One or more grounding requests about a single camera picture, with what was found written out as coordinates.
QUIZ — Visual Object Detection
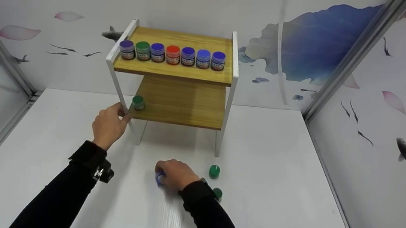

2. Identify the person's left hand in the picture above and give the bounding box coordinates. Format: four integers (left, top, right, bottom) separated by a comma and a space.
90, 100, 134, 154

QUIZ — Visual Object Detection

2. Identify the person's right hand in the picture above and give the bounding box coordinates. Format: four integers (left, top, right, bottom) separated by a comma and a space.
153, 157, 203, 194

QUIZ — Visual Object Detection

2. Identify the blue-lidded paint jar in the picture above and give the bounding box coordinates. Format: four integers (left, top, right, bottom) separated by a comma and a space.
154, 170, 166, 187

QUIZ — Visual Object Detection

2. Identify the wooden two-tier shelf white frame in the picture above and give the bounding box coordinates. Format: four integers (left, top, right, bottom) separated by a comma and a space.
97, 16, 244, 159

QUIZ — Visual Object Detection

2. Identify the person's left forearm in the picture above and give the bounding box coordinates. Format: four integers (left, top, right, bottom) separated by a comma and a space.
8, 155, 102, 228

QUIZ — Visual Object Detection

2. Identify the black wrist band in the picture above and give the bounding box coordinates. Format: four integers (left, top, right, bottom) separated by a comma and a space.
176, 175, 219, 214
66, 138, 118, 185

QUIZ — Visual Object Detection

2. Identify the row of paint jars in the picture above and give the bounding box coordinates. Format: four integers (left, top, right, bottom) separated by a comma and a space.
118, 38, 228, 72

